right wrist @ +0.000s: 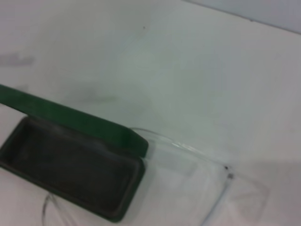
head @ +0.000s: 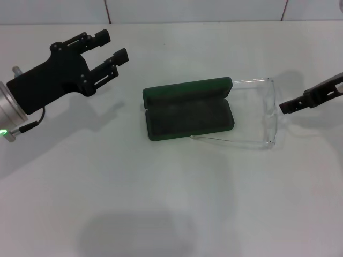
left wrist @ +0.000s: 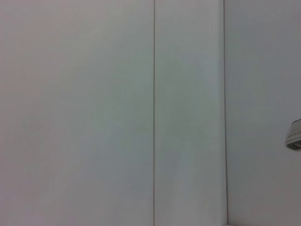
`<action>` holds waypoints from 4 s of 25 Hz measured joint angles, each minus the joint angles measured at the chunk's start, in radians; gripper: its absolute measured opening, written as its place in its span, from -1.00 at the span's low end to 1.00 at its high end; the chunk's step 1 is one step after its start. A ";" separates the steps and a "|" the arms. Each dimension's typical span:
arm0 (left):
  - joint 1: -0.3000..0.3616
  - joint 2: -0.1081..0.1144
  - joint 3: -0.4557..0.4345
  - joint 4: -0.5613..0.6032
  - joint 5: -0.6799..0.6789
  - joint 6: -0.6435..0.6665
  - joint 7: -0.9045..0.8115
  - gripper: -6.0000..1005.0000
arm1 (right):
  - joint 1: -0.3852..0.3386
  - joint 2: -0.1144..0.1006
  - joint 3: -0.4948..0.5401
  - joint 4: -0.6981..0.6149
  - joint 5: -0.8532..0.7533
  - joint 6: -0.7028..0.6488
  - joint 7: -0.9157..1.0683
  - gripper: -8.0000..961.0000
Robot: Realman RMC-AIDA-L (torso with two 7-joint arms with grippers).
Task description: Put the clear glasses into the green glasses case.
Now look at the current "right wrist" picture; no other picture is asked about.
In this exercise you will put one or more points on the clear white glasses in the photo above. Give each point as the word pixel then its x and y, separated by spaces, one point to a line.
pixel 178 144

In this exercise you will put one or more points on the green glasses case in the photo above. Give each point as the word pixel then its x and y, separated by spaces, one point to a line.
pixel 70 164

